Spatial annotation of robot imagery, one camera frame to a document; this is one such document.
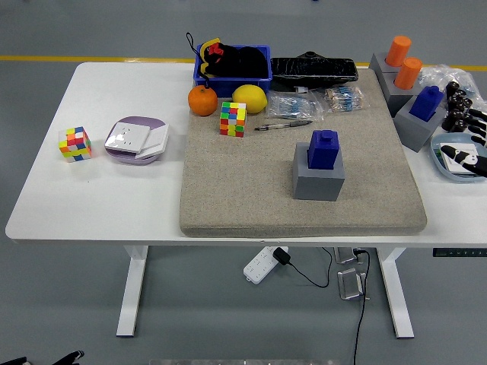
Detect white table leg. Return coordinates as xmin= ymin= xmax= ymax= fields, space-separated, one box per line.
xmin=116 ymin=246 xmax=149 ymax=338
xmin=376 ymin=247 xmax=415 ymax=339

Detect white panel with coloured edge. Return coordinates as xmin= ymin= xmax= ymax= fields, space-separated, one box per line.
xmin=437 ymin=142 xmax=483 ymax=176

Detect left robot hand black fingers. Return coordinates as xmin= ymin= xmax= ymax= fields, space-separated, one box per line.
xmin=0 ymin=350 xmax=85 ymax=365

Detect black adapter cable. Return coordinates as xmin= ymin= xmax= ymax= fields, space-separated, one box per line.
xmin=285 ymin=246 xmax=333 ymax=289

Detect orange cylinder seal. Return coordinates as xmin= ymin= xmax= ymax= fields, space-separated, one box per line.
xmin=385 ymin=35 xmax=412 ymax=66
xmin=393 ymin=57 xmax=422 ymax=90

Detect clear plastic bag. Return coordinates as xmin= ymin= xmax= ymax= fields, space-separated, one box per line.
xmin=418 ymin=63 xmax=487 ymax=136

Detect small multicolour puzzle cube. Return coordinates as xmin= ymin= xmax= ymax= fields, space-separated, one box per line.
xmin=58 ymin=126 xmax=93 ymax=163

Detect yellow lemon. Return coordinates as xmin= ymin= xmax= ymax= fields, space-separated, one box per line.
xmin=232 ymin=84 xmax=268 ymax=114

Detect large multicolour puzzle cube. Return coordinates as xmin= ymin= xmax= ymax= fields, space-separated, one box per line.
xmin=219 ymin=100 xmax=248 ymax=138

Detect white switch panel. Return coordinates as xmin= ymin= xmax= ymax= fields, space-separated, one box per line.
xmin=135 ymin=123 xmax=170 ymax=160

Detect grey ballpoint pen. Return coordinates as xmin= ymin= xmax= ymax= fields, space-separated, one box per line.
xmin=253 ymin=119 xmax=314 ymax=132

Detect grey-brown mat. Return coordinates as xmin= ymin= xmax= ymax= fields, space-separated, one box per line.
xmin=178 ymin=68 xmax=428 ymax=239

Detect light blue plate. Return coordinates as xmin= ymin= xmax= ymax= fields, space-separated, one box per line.
xmin=429 ymin=132 xmax=487 ymax=184

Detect orange fruit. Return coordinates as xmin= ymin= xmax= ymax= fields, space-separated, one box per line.
xmin=187 ymin=84 xmax=219 ymax=117

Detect silver metal bracket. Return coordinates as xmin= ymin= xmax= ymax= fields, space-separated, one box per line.
xmin=333 ymin=246 xmax=365 ymax=265
xmin=337 ymin=268 xmax=368 ymax=302

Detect black dotted knobs cluster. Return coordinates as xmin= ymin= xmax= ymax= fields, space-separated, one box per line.
xmin=441 ymin=81 xmax=475 ymax=133

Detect yellow black toy with cord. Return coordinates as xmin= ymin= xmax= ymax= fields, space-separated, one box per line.
xmin=185 ymin=32 xmax=226 ymax=90

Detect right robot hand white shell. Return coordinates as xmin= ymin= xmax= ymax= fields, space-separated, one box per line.
xmin=440 ymin=108 xmax=487 ymax=178

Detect blue square seal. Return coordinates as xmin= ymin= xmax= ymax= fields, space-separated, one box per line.
xmin=409 ymin=85 xmax=445 ymax=122
xmin=307 ymin=129 xmax=340 ymax=170

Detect black plug adapter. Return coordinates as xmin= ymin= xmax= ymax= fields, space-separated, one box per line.
xmin=272 ymin=246 xmax=292 ymax=266

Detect grey seal base block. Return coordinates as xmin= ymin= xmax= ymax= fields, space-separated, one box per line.
xmin=368 ymin=52 xmax=400 ymax=77
xmin=393 ymin=94 xmax=447 ymax=153
xmin=292 ymin=142 xmax=346 ymax=202
xmin=376 ymin=68 xmax=423 ymax=115

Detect white power strip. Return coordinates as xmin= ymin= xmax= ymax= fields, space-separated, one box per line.
xmin=243 ymin=246 xmax=289 ymax=284

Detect black cloth bundle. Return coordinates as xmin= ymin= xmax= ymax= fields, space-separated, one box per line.
xmin=218 ymin=44 xmax=269 ymax=79

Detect black power cable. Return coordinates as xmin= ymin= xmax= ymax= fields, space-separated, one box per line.
xmin=352 ymin=249 xmax=371 ymax=365

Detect white socket panel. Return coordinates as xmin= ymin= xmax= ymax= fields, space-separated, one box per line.
xmin=104 ymin=122 xmax=152 ymax=155

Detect clear bag blue resistors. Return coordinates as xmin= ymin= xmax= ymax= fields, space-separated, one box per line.
xmin=265 ymin=90 xmax=325 ymax=122

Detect black table control panel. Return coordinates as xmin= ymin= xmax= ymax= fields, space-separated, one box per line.
xmin=432 ymin=248 xmax=487 ymax=259

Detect clear bag tan resistors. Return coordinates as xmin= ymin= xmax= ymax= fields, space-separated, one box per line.
xmin=323 ymin=85 xmax=368 ymax=114

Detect blue plastic bin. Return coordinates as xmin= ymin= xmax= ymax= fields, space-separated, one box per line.
xmin=193 ymin=44 xmax=274 ymax=98

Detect long black bag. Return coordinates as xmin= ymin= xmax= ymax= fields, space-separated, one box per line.
xmin=269 ymin=50 xmax=359 ymax=91

